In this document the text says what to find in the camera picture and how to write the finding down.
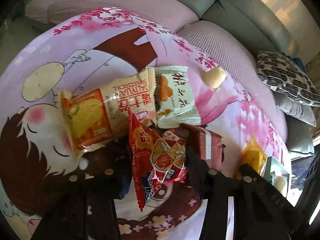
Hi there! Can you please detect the white cookie packet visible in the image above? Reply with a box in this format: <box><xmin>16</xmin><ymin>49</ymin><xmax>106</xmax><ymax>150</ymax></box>
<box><xmin>153</xmin><ymin>66</ymin><xmax>202</xmax><ymax>128</ymax></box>

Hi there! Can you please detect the grey sofa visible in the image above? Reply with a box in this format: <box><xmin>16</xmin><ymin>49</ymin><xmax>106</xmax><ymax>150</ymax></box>
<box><xmin>70</xmin><ymin>0</ymin><xmax>315</xmax><ymax>153</ymax></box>

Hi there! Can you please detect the black and white patterned pillow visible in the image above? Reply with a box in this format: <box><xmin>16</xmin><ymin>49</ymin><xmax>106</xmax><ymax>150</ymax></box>
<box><xmin>256</xmin><ymin>51</ymin><xmax>320</xmax><ymax>107</ymax></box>

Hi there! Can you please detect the pink sofa pad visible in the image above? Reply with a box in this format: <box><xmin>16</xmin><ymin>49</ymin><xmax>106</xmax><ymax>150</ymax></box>
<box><xmin>24</xmin><ymin>0</ymin><xmax>288</xmax><ymax>140</ymax></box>

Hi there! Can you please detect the teal cardboard box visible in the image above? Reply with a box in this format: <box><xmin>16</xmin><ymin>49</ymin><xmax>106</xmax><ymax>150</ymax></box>
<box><xmin>261</xmin><ymin>156</ymin><xmax>292</xmax><ymax>193</ymax></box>

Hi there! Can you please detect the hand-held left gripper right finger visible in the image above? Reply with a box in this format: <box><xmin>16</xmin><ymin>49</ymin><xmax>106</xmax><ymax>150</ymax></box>
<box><xmin>186</xmin><ymin>146</ymin><xmax>310</xmax><ymax>240</ymax></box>

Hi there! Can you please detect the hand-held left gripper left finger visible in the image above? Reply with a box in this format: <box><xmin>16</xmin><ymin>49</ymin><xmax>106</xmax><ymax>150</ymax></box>
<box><xmin>31</xmin><ymin>150</ymin><xmax>134</xmax><ymax>240</ymax></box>

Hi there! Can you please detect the yellow packet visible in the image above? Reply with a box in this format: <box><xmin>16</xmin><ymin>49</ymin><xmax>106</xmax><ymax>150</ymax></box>
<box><xmin>236</xmin><ymin>136</ymin><xmax>268</xmax><ymax>180</ymax></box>

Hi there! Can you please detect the bread in clear wrapper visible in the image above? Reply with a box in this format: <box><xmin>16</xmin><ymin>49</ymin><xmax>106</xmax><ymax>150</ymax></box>
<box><xmin>274</xmin><ymin>176</ymin><xmax>288</xmax><ymax>188</ymax></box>

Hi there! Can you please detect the dark red packet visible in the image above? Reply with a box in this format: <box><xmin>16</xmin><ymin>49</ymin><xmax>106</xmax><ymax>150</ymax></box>
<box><xmin>180</xmin><ymin>123</ymin><xmax>223</xmax><ymax>168</ymax></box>

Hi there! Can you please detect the white and orange cake packet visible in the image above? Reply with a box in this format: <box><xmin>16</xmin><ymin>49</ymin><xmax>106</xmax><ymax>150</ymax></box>
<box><xmin>58</xmin><ymin>67</ymin><xmax>157</xmax><ymax>158</ymax></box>

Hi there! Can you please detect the printed blanket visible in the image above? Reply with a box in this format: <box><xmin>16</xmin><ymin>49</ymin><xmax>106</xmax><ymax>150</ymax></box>
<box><xmin>0</xmin><ymin>6</ymin><xmax>290</xmax><ymax>240</ymax></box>

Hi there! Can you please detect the heart-shaped jelly cup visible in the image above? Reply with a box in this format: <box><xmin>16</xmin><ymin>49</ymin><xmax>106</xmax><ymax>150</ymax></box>
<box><xmin>201</xmin><ymin>66</ymin><xmax>227</xmax><ymax>92</ymax></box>

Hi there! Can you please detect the red clear candy packet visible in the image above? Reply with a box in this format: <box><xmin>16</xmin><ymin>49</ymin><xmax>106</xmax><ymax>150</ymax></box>
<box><xmin>127</xmin><ymin>110</ymin><xmax>188</xmax><ymax>212</ymax></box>

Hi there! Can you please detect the grey pillow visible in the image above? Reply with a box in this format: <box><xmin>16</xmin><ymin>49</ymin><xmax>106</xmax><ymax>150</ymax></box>
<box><xmin>274</xmin><ymin>91</ymin><xmax>317</xmax><ymax>127</ymax></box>

